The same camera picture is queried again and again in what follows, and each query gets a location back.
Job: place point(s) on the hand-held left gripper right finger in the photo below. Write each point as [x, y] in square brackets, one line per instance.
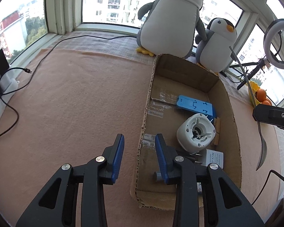
[161, 158]

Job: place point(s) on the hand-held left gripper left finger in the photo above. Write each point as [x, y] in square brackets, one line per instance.
[117, 158]

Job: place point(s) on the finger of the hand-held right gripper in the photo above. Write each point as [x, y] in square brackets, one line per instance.
[269, 114]

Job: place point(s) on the white bottle with grey cap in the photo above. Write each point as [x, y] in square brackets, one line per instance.
[158, 177]

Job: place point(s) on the long grey metal spoon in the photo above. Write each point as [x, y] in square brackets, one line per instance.
[262, 151]

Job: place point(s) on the white plug-in device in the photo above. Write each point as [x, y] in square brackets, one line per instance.
[187, 127]

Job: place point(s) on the small white labelled box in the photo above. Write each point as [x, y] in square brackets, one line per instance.
[215, 158]

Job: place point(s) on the blue folding phone stand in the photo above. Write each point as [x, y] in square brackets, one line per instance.
[191, 105]

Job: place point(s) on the cardboard box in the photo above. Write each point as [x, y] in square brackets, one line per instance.
[187, 75]

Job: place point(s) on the yellow plastic fruit bowl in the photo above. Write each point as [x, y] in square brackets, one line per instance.
[254, 86]

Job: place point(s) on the black tripod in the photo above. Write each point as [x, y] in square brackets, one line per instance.
[262, 64]

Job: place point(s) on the small penguin plush toy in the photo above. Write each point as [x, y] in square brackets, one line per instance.
[215, 49]

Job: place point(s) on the checked cloth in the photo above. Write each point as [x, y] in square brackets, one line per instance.
[97, 45]

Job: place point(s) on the white power strip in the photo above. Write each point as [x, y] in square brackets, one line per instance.
[8, 85]

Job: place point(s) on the large penguin plush toy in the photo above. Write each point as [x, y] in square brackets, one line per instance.
[170, 23]

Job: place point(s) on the black charger brick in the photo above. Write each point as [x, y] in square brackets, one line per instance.
[1, 61]

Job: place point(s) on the white window frame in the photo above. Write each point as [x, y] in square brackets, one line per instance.
[61, 16]

